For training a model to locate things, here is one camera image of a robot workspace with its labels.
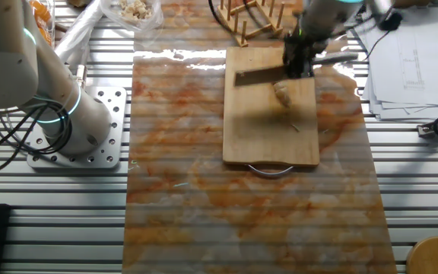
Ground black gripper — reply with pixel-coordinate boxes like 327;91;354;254
282;30;317;79

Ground steel cleaver knife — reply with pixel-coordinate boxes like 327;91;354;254
233;51;359;88

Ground plastic bag of lotus pieces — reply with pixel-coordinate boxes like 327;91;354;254
100;0;165;33

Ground wooden peg rack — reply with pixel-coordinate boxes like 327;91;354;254
217;0;287;48

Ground wooden cutting board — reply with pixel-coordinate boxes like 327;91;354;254
221;46;321;179

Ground white paper stack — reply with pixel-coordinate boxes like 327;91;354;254
353;3;438;123

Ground orange marble pattern mat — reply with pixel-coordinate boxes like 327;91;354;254
122;0;398;274

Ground roll of clear plastic bags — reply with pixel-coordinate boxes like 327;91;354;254
54;0;104;69

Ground oranges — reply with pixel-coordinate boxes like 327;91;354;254
27;0;56;49

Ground orange fruit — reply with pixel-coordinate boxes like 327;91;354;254
30;0;52;23
37;22;54;46

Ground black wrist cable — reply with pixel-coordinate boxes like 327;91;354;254
207;0;393;64

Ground grey cable with metal plug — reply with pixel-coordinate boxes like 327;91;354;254
75;64;88;89

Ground black arm base cables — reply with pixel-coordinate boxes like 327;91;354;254
0;99;74;177

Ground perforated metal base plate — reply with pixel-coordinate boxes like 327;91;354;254
26;86;128;170

